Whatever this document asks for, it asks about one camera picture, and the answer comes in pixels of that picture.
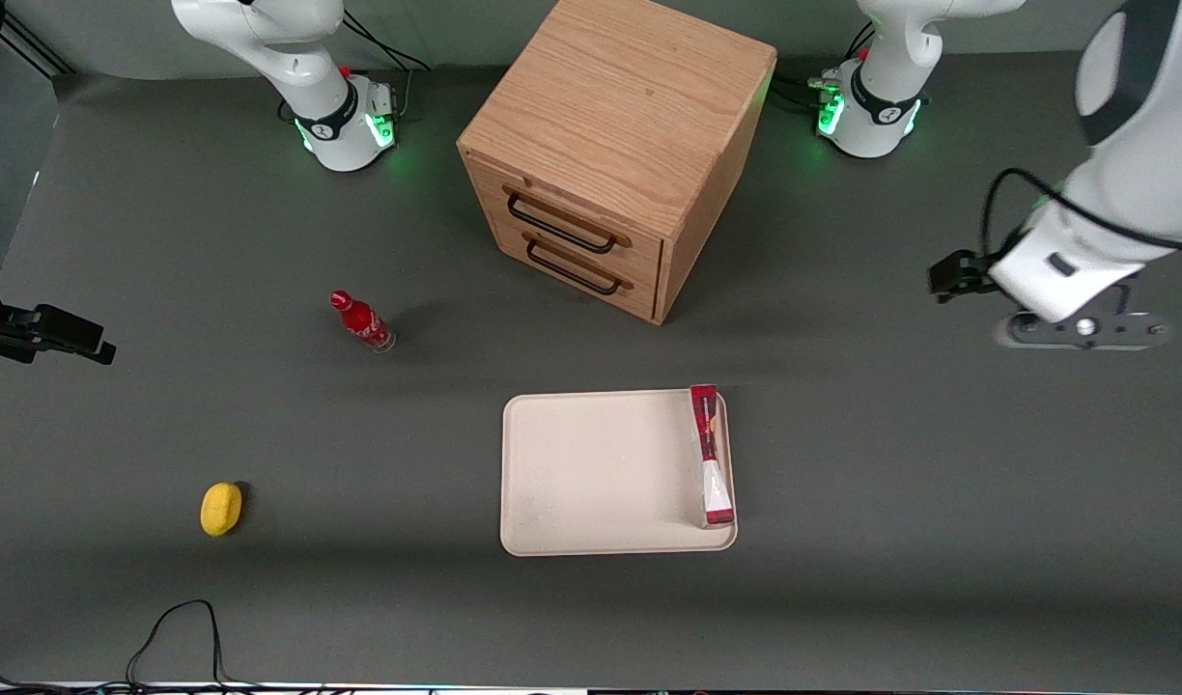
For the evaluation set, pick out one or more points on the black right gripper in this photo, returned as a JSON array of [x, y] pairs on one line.
[[12, 333]]

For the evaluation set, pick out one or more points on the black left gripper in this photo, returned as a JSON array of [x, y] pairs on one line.
[[960, 273]]

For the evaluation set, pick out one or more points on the red cookie box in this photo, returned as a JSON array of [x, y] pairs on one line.
[[707, 425]]

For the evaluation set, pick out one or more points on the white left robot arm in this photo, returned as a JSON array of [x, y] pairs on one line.
[[1151, 145]]

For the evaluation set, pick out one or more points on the cream plastic tray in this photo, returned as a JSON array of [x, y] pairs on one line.
[[601, 473]]

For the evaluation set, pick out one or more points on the yellow lemon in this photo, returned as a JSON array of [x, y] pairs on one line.
[[220, 509]]

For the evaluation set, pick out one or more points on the red cola bottle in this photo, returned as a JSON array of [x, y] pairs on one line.
[[364, 323]]

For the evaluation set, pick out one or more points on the wooden drawer cabinet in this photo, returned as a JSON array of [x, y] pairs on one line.
[[630, 97]]

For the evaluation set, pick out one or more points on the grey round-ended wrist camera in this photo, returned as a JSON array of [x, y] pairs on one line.
[[1083, 328]]

